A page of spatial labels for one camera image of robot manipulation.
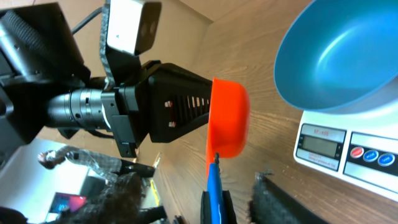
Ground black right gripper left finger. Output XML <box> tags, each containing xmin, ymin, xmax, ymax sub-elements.
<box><xmin>200</xmin><ymin>190</ymin><xmax>237</xmax><ymax>224</ymax></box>

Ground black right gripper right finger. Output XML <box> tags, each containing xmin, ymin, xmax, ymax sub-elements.
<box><xmin>249</xmin><ymin>172</ymin><xmax>326</xmax><ymax>224</ymax></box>

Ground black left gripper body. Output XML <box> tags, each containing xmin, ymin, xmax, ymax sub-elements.
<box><xmin>101</xmin><ymin>60</ymin><xmax>161</xmax><ymax>158</ymax></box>

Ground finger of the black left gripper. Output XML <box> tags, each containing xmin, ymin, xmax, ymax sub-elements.
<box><xmin>148</xmin><ymin>63</ymin><xmax>213</xmax><ymax>143</ymax></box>

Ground red measuring scoop blue handle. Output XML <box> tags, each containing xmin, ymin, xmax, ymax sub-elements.
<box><xmin>205</xmin><ymin>77</ymin><xmax>251</xmax><ymax>224</ymax></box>

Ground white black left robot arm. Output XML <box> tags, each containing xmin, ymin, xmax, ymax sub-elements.
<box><xmin>1</xmin><ymin>1</ymin><xmax>215</xmax><ymax>164</ymax></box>

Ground white digital kitchen scale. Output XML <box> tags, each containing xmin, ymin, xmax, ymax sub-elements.
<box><xmin>294</xmin><ymin>83</ymin><xmax>397</xmax><ymax>201</ymax></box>

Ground blue plastic bowl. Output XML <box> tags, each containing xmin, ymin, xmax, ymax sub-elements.
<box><xmin>274</xmin><ymin>0</ymin><xmax>397</xmax><ymax>114</ymax></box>

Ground person in plaid shirt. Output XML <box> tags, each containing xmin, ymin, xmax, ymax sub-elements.
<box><xmin>37</xmin><ymin>146</ymin><xmax>155</xmax><ymax>182</ymax></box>

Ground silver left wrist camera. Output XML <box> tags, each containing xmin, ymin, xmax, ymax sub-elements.
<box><xmin>106</xmin><ymin>0</ymin><xmax>162</xmax><ymax>56</ymax></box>

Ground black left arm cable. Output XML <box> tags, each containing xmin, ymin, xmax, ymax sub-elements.
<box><xmin>70</xmin><ymin>6</ymin><xmax>104</xmax><ymax>35</ymax></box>

